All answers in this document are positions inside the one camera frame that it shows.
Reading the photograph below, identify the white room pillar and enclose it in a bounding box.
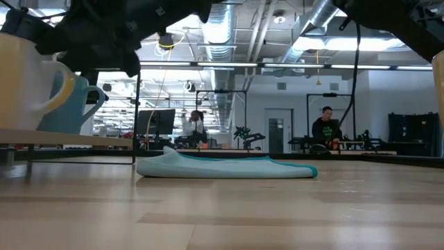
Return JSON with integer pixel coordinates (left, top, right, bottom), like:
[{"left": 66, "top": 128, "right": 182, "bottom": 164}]
[{"left": 82, "top": 119, "right": 96, "bottom": 137}]

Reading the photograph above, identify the yellow mug white handle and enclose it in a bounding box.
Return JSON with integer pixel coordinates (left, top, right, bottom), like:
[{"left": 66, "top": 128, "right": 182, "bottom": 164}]
[{"left": 0, "top": 32, "right": 77, "bottom": 131}]

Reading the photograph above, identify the black frame-to-arm cable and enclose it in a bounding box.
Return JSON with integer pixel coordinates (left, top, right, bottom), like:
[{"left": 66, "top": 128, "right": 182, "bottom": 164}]
[{"left": 337, "top": 19, "right": 362, "bottom": 130}]

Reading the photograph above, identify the black background monitor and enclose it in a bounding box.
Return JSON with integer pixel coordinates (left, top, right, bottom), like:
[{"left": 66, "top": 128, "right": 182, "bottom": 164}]
[{"left": 137, "top": 108, "right": 177, "bottom": 137}]

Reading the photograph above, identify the black background station frame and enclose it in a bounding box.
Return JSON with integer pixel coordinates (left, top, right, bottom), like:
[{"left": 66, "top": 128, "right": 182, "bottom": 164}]
[
  {"left": 195, "top": 89, "right": 248, "bottom": 151},
  {"left": 305, "top": 92, "right": 357, "bottom": 151}
]

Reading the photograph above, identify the grey background door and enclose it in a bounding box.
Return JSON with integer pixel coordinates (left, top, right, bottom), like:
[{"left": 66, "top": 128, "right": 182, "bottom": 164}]
[{"left": 264, "top": 108, "right": 294, "bottom": 155}]

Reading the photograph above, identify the large cream white mug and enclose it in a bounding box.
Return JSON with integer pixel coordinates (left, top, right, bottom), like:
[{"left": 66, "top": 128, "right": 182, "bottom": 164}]
[{"left": 431, "top": 49, "right": 444, "bottom": 130}]

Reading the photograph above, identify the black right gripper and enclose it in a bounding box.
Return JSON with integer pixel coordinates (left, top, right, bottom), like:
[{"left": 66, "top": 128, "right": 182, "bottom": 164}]
[{"left": 34, "top": 0, "right": 210, "bottom": 78}]

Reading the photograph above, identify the long LED light bar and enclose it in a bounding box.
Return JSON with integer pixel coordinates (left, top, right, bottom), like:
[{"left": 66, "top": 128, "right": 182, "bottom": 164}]
[{"left": 138, "top": 61, "right": 434, "bottom": 71}]

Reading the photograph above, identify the light blue mug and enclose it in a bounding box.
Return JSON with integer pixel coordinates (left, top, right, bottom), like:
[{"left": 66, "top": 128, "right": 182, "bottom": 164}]
[{"left": 37, "top": 74, "right": 106, "bottom": 135}]

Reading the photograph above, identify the silver ribbed air duct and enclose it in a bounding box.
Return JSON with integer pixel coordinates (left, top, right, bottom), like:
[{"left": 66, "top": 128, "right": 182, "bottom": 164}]
[
  {"left": 197, "top": 2, "right": 237, "bottom": 109},
  {"left": 277, "top": 0, "right": 343, "bottom": 64}
]

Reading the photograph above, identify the person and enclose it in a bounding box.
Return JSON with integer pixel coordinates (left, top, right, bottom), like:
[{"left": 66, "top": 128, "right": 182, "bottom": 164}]
[
  {"left": 181, "top": 110, "right": 206, "bottom": 147},
  {"left": 311, "top": 105, "right": 343, "bottom": 147}
]

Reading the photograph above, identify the yellow hanging cord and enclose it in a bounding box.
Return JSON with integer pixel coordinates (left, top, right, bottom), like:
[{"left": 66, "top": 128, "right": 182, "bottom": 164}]
[{"left": 314, "top": 49, "right": 323, "bottom": 87}]

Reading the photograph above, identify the black ceiling-mounted camera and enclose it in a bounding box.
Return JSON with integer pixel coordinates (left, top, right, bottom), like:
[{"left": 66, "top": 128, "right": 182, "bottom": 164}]
[{"left": 158, "top": 32, "right": 176, "bottom": 51}]

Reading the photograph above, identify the black background cabinet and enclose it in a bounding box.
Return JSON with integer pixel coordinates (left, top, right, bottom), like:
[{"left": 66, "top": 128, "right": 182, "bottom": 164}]
[{"left": 387, "top": 111, "right": 441, "bottom": 158}]

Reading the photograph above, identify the light blue cloth teal trim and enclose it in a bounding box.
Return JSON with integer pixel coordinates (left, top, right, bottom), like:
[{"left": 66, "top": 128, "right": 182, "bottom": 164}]
[{"left": 135, "top": 145, "right": 319, "bottom": 180}]

